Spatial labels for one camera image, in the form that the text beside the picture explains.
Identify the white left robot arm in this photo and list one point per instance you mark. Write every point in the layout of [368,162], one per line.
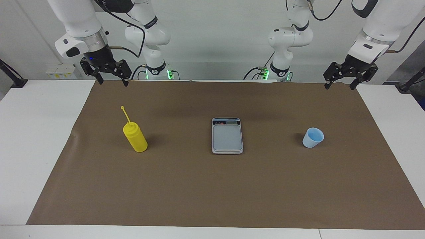
[382,20]

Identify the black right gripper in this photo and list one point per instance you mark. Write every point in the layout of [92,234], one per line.
[99,58]

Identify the black clamp stand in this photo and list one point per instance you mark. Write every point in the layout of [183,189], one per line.
[18,83]
[406,87]

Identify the silver digital kitchen scale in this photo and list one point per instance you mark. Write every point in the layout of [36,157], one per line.
[227,137]

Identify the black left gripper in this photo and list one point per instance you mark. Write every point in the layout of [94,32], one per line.
[357,65]

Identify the yellow squeeze bottle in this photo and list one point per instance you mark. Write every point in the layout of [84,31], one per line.
[136,139]

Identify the white wall outlet box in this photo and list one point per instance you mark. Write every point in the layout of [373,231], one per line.
[61,71]

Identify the brown paper table mat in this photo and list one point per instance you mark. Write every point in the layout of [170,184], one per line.
[199,186]

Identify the light blue plastic cup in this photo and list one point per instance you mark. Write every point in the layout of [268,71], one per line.
[312,141]

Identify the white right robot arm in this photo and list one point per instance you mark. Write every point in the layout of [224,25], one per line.
[79,16]

